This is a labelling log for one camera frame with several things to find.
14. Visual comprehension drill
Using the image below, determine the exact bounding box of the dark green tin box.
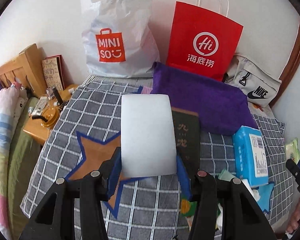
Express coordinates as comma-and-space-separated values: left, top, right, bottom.
172, 107, 200, 178

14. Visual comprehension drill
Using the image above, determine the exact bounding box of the person's right hand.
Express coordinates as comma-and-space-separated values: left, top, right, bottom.
286, 198, 300, 234

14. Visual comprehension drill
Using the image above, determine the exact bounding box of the green wet wipes pack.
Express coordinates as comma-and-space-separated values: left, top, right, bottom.
285, 138, 300, 164

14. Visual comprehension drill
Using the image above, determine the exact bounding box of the blue tissue pack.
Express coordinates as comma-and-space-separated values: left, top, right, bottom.
232, 126, 268, 188

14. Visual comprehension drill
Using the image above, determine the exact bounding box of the grey checkered blanket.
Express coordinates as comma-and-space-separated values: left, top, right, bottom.
20, 77, 293, 239

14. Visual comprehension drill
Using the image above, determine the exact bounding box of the orange star mat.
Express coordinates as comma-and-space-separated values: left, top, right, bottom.
66, 132, 140, 218

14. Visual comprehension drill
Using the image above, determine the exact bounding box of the wooden nightstand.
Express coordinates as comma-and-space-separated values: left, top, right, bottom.
23, 84, 78, 146

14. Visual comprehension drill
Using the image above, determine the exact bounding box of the purple towel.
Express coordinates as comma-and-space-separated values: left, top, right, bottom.
152, 62, 257, 135

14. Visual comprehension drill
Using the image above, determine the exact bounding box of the black bottle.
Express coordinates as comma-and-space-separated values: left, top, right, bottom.
52, 86, 63, 105

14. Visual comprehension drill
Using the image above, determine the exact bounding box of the grey Nike bag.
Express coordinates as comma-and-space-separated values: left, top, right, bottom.
224, 55, 282, 108

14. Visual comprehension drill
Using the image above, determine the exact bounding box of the pastel patterned pillow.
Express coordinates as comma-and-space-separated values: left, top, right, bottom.
0, 82, 21, 239

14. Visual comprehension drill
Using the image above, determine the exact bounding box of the wooden headboard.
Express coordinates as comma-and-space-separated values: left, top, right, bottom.
0, 43, 47, 97

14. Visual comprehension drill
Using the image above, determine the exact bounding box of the red paper shopping bag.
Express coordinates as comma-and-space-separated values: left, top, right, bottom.
166, 0, 243, 81

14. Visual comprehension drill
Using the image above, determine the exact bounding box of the white Miniso plastic bag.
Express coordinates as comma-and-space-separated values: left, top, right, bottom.
81, 0, 160, 78

